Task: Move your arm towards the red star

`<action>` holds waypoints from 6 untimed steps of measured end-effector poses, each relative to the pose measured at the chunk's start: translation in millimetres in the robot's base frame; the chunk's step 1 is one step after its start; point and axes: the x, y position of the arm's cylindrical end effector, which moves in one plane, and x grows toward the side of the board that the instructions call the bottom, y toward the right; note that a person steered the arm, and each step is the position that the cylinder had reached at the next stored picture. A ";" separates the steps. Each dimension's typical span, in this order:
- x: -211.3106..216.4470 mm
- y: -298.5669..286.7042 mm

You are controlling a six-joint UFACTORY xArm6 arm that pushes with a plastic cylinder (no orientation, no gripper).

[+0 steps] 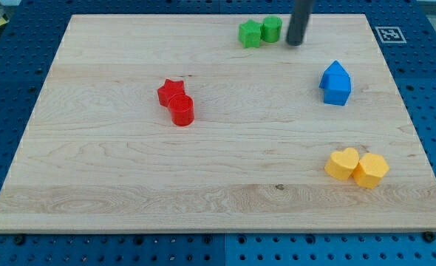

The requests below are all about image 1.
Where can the white fiducial marker tag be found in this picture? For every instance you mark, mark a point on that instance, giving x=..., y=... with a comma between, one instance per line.
x=390, y=35

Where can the yellow hexagon block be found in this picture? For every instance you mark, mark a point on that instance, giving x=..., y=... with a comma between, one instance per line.
x=370, y=170

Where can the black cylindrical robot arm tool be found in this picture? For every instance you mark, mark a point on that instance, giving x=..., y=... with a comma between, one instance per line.
x=298, y=21

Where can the black screw left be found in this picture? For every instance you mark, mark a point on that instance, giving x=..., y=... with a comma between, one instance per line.
x=19, y=239

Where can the green star block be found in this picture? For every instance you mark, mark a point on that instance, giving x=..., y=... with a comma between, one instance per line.
x=250, y=34

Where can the red star block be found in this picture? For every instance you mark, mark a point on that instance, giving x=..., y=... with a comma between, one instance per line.
x=169, y=90

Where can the red cylinder block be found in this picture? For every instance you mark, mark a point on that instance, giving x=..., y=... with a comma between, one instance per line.
x=181, y=108

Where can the blue triangle block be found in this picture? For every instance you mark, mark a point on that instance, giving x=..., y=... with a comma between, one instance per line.
x=334, y=69

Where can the yellow heart block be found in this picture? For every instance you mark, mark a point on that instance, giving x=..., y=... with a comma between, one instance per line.
x=341, y=164

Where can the black screw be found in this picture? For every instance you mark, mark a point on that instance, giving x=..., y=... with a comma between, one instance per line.
x=429, y=236
x=19, y=239

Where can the blue cube block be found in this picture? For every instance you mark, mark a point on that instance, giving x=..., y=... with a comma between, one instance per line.
x=337, y=89

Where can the wooden board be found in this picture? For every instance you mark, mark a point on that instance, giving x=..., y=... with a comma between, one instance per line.
x=101, y=155

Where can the green cylinder block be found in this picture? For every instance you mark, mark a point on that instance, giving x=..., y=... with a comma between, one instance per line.
x=271, y=29

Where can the black screw right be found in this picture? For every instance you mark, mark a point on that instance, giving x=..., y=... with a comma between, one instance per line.
x=429, y=236

